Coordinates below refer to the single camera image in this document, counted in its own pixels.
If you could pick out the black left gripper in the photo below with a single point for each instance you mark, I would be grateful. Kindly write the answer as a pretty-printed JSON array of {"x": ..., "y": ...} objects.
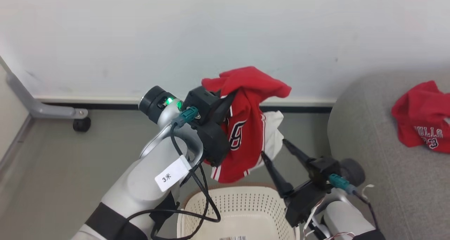
[{"x": 215, "y": 143}]

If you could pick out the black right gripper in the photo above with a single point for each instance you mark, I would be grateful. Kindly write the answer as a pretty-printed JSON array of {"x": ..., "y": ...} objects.
[{"x": 302, "y": 204}]

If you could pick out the red and white jersey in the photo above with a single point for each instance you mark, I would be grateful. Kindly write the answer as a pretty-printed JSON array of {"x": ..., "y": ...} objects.
[{"x": 246, "y": 127}]

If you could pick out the red Bulls shirt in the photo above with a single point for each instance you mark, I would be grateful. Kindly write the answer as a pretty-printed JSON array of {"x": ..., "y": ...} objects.
[{"x": 418, "y": 109}]

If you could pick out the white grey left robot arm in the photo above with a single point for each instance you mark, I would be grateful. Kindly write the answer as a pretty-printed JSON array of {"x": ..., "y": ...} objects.
[{"x": 140, "y": 183}]

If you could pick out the grey fabric sofa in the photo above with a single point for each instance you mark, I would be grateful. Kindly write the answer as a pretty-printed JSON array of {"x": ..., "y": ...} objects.
[{"x": 386, "y": 197}]

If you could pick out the cream perforated laundry basket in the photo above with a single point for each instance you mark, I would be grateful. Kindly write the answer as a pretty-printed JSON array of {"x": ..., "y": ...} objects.
[{"x": 246, "y": 212}]

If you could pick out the white barcode sticker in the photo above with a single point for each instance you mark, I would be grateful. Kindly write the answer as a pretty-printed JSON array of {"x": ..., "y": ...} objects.
[{"x": 233, "y": 238}]

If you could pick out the white and black baseboard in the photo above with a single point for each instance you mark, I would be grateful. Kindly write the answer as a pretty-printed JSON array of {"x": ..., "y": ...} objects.
[{"x": 105, "y": 102}]

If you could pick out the black caster wheel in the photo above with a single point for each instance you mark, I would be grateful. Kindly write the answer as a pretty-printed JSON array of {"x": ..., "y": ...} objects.
[{"x": 82, "y": 124}]

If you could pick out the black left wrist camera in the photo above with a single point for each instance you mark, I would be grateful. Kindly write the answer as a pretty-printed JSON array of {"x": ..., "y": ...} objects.
[{"x": 202, "y": 101}]

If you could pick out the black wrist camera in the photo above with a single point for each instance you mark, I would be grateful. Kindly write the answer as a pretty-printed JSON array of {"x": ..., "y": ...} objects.
[
  {"x": 325, "y": 171},
  {"x": 202, "y": 101}
]

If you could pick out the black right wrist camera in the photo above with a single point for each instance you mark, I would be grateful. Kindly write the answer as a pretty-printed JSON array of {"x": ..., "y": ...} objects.
[{"x": 325, "y": 171}]

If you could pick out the grey metal frame leg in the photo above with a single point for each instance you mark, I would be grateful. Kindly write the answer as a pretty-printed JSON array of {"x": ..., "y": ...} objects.
[{"x": 52, "y": 111}]

